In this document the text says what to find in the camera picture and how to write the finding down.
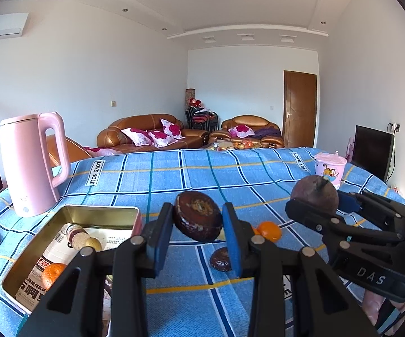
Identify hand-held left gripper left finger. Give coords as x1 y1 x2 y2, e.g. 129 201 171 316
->
18 202 174 337

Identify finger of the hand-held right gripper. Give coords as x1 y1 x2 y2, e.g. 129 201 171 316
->
338 191 405 218
286 198 400 253

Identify printed paper sheet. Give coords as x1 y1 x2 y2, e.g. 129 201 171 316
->
20 225 133 309

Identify white pillow magenta flowers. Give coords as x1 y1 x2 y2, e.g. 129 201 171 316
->
229 125 256 137
161 118 184 139
147 130 178 148
120 127 154 147

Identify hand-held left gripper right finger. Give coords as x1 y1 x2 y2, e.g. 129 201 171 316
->
222 202 373 337

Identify large orange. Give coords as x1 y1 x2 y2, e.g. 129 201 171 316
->
42 263 68 290

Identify pink cartoon print bucket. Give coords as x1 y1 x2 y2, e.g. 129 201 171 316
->
314 153 348 189

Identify pink metal tin box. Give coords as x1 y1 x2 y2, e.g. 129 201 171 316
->
2 204 144 316

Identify purple round fruit with stem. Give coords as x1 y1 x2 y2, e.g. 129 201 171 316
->
290 175 339 215

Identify brown leather chaise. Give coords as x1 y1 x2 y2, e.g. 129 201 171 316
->
44 135 94 164

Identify person's right hand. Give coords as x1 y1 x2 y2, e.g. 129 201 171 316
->
362 291 387 326

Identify brown leather armchair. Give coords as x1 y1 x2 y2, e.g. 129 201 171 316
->
210 115 285 149

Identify brown wooden door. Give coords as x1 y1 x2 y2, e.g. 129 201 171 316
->
283 70 318 148

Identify round chocolate pie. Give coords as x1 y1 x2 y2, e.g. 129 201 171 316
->
210 247 233 272
172 191 223 243

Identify brown leather sofa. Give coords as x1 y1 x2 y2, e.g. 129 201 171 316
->
96 114 210 151

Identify purple blanket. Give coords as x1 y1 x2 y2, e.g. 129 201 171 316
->
253 128 282 140

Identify black television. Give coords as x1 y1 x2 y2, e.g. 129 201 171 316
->
350 125 394 183

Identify pink electric kettle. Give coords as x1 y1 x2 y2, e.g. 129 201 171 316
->
0 112 70 217

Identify coffee table with snacks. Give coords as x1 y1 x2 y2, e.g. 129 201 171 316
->
201 138 259 151

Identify stacked black chairs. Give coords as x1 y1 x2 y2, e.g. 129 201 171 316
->
186 107 219 130

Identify pink blanket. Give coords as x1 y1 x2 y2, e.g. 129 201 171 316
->
83 146 122 157

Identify blue plaid tablecloth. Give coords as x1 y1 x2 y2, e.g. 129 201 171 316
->
0 146 405 337

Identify white wall air conditioner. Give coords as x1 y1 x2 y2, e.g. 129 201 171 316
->
0 12 30 44

